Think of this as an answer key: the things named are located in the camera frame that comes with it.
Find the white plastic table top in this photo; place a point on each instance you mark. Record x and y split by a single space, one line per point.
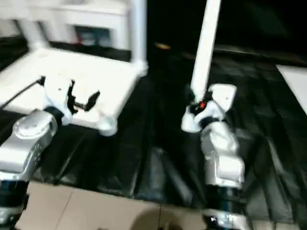
72 72

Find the white plastic table leg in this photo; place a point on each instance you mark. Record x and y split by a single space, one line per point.
36 33
140 36
206 48

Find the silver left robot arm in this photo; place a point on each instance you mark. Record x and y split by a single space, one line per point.
31 143

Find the black table mat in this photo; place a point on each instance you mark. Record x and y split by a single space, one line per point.
156 143

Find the white glass-door cabinet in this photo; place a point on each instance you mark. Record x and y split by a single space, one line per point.
72 14

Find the dark long bar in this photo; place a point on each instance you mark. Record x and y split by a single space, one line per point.
259 54

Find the white flat board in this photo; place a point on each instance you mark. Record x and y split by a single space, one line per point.
295 86

